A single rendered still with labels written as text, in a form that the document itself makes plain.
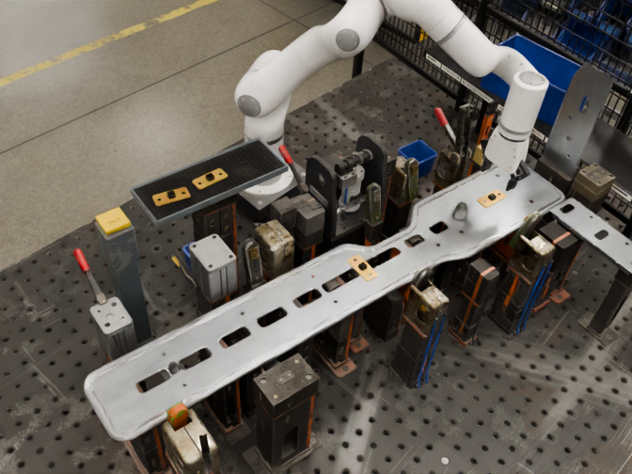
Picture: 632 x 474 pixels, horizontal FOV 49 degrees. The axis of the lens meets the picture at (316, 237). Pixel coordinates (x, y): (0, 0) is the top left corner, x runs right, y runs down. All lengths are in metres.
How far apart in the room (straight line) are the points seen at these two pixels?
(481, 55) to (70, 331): 1.30
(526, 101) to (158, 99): 2.61
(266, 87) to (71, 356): 0.90
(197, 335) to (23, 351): 0.60
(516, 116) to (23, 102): 2.95
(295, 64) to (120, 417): 0.98
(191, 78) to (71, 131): 0.77
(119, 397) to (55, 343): 0.53
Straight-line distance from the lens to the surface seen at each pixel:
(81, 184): 3.54
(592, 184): 2.10
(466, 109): 1.95
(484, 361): 2.03
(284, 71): 1.91
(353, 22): 1.71
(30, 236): 3.35
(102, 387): 1.58
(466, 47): 1.72
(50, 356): 2.03
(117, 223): 1.65
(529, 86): 1.76
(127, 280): 1.78
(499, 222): 1.96
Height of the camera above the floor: 2.32
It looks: 47 degrees down
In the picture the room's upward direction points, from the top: 5 degrees clockwise
